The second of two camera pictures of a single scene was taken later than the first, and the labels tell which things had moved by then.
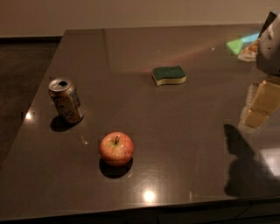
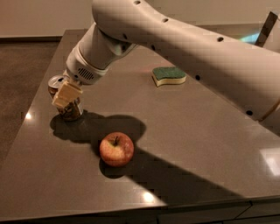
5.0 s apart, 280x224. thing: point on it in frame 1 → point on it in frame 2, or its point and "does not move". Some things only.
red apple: [116, 148] does not move
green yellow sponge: [169, 75] does not move
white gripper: [269, 51] → [79, 71]
